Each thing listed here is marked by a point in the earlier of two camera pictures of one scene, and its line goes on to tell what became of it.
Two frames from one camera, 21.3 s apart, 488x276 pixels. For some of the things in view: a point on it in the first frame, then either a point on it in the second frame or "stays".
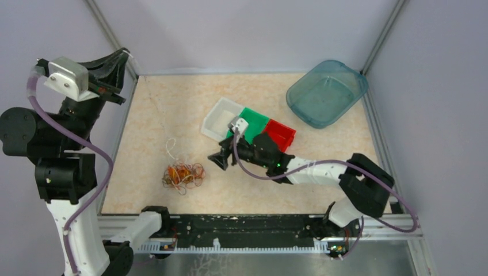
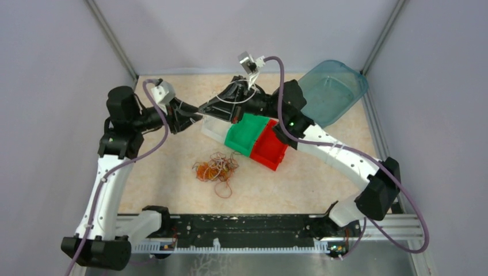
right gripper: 221,158 → 231,104
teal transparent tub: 324,94 stays
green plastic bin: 256,122 stays
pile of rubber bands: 181,176 → 218,167
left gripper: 109,68 → 178,115
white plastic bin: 215,123 stays
